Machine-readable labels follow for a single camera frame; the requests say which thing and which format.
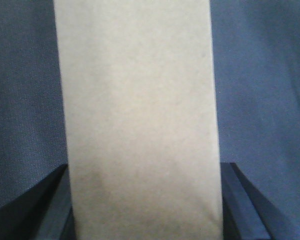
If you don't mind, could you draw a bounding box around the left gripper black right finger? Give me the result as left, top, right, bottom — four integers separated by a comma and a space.
221, 161, 300, 240

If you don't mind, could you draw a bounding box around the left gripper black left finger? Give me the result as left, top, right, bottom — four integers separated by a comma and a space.
0, 164, 77, 240

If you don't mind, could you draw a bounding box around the brown cardboard package box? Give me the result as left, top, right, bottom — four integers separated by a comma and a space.
54, 0, 223, 240

